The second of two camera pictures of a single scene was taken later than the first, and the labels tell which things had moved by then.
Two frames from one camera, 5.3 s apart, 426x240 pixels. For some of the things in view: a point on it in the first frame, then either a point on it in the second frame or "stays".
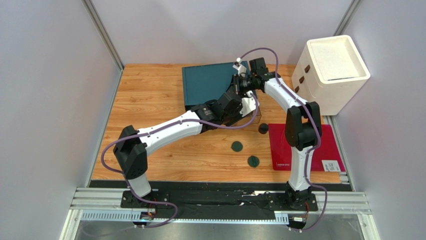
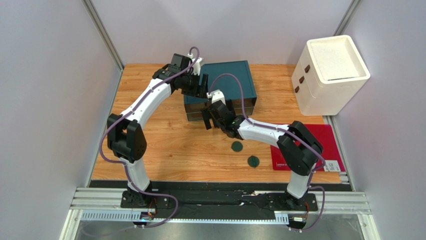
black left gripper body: x=229 y=119 -> x=190 y=84
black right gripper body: x=237 y=85 -> x=213 y=116
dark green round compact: x=253 y=161 stays
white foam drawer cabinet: x=329 y=71 stays
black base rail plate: x=221 y=201 stays
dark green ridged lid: x=237 y=146 stays
